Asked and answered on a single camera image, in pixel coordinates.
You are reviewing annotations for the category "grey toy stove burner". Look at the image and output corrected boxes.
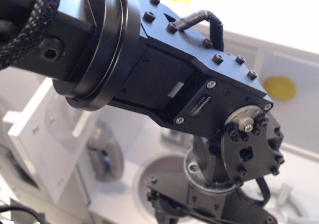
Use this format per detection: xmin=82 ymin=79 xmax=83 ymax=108
xmin=265 ymin=183 xmax=318 ymax=224

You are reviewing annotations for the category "yellow lemon toy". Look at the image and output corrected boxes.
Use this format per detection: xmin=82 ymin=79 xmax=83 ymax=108
xmin=264 ymin=76 xmax=297 ymax=100

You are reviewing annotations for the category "black braided cable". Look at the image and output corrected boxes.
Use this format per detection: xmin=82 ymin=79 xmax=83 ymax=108
xmin=0 ymin=0 xmax=63 ymax=72

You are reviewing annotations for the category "round metal sink bowl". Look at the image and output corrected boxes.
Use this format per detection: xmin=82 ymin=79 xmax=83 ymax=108
xmin=134 ymin=154 xmax=188 ymax=222

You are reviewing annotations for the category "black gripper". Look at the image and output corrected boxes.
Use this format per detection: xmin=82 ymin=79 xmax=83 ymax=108
xmin=147 ymin=178 xmax=277 ymax=224

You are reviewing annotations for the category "grey toy faucet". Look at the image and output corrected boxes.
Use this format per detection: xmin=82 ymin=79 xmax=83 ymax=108
xmin=87 ymin=120 xmax=124 ymax=183

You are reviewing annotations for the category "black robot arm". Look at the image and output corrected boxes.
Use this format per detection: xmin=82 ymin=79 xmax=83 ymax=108
xmin=0 ymin=0 xmax=284 ymax=224

